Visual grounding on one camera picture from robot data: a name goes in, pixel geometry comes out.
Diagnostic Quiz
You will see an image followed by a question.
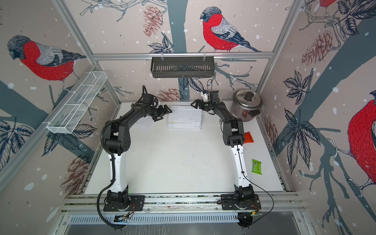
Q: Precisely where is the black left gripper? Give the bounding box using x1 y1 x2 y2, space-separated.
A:
148 104 172 121

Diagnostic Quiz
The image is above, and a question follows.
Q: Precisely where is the white keyboard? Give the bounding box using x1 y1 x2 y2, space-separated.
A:
134 116 154 131
168 105 202 123

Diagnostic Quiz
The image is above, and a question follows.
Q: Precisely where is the green keyboard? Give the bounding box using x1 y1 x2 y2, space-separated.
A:
168 126 202 130

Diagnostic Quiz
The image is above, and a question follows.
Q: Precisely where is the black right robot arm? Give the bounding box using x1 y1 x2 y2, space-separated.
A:
191 90 260 211

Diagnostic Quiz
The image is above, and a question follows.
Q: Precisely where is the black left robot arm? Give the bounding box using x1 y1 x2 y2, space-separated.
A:
97 93 172 212

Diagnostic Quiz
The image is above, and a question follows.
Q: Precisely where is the steel rice cooker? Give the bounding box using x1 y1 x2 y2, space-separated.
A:
230 89 263 122

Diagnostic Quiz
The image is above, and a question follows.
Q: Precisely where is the red small packet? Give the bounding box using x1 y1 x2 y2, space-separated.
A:
244 132 254 144

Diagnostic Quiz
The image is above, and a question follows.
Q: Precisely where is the green small packet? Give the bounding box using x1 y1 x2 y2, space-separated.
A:
252 159 262 175

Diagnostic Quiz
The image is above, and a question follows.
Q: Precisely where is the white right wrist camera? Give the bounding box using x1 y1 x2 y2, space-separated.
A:
201 90 210 102

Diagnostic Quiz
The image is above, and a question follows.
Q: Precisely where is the black hanging wire basket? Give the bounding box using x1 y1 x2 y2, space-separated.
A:
150 57 214 78

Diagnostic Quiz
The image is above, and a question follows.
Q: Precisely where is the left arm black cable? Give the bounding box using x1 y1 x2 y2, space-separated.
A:
96 152 133 230

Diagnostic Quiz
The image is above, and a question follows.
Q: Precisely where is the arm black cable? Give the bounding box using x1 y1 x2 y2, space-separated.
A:
96 152 133 230
234 143 275 225

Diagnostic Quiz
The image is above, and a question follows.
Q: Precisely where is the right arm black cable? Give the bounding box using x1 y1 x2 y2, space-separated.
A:
234 143 275 225

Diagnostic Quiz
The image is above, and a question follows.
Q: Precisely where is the white wire mesh basket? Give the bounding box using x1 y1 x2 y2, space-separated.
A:
47 71 107 134

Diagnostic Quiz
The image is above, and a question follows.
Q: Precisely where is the aluminium frame rail base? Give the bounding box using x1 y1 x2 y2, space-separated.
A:
61 192 306 214

